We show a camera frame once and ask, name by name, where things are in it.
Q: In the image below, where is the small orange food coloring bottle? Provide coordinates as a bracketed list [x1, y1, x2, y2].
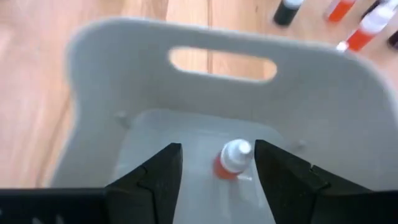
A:
[324, 0, 358, 23]
[335, 0, 398, 53]
[213, 139, 253, 182]

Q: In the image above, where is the small dark food coloring bottle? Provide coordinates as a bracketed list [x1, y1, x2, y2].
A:
[387, 29, 398, 50]
[272, 0, 305, 27]

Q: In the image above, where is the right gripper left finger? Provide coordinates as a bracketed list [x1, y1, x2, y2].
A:
[104, 142, 183, 224]

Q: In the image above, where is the white plastic storage bin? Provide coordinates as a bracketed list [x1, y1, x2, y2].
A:
[49, 17, 398, 224]

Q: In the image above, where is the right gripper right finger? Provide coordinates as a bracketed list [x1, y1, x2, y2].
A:
[254, 139, 373, 224]

